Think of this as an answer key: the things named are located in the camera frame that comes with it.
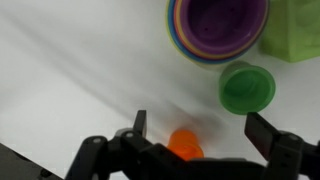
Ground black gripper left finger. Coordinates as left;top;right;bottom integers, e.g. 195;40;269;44
64;109;214;180

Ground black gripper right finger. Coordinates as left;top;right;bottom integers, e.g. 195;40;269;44
244;111;320;180

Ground small green bowl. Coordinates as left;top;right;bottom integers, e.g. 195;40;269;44
218;60;277;116

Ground purple bowl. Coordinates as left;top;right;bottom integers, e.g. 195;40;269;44
180;0;270;56

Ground yellow nested bowl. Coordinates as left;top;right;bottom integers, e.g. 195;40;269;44
173;0;270;60

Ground black perforated breadboard base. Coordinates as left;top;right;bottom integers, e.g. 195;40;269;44
0;142;65;180

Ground small orange cup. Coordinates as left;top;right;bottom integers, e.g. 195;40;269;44
166;129;205;162

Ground green toy with yellow feet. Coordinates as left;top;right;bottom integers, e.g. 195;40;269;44
259;0;320;64

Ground stacked purple rainbow cups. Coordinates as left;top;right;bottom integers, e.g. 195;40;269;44
167;0;268;65

